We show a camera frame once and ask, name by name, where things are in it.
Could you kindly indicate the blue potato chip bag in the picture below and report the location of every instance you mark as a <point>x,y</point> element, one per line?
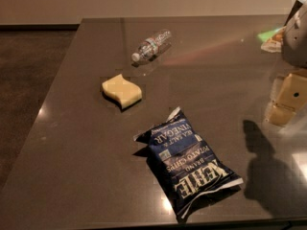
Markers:
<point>184,164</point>

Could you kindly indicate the yellow wavy sponge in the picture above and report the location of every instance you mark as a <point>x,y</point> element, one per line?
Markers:
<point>124,92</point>

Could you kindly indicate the clear plastic water bottle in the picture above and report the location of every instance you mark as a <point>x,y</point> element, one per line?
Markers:
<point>153,46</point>

